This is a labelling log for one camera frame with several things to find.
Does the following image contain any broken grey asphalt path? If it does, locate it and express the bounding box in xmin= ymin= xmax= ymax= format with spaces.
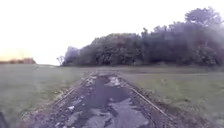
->
xmin=18 ymin=69 xmax=188 ymax=128

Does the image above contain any dark wood of trees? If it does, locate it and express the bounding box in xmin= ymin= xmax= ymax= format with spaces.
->
xmin=62 ymin=6 xmax=224 ymax=68

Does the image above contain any small bare tree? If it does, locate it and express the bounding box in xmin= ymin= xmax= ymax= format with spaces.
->
xmin=56 ymin=55 xmax=66 ymax=66

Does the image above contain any green grass field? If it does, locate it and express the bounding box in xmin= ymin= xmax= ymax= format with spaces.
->
xmin=99 ymin=64 xmax=224 ymax=128
xmin=0 ymin=63 xmax=98 ymax=128

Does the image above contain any distant reddish tree line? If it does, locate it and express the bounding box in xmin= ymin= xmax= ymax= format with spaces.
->
xmin=0 ymin=57 xmax=37 ymax=65

